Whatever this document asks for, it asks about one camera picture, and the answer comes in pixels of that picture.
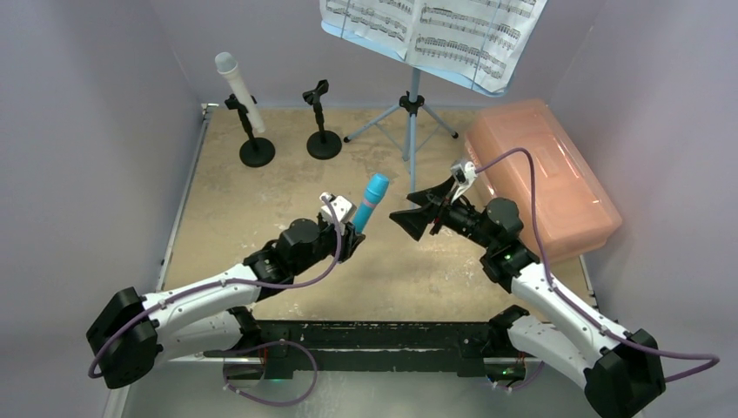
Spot white toy microphone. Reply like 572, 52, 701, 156
214, 51, 266, 133

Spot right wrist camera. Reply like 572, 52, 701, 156
450, 160, 478, 202

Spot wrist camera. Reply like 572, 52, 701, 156
450, 160, 478, 202
318, 192, 357, 233

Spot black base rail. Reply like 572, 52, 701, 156
205, 320, 537, 384

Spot pink plastic storage box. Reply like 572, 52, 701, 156
465, 99, 622, 262

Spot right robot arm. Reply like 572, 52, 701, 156
389, 178, 666, 417

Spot sheet music pages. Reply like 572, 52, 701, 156
320, 0, 549, 93

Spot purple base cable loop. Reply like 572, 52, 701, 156
221, 339, 319, 408

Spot blue toy microphone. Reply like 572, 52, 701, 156
352, 173, 390, 233

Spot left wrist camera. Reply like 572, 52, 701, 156
318, 192, 357, 233

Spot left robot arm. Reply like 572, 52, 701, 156
85, 218, 366, 389

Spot light blue music stand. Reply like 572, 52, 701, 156
319, 0, 549, 194

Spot aluminium frame rail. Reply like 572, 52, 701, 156
102, 103, 220, 418

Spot black mic stand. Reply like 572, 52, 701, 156
225, 93, 275, 168
302, 79, 343, 160

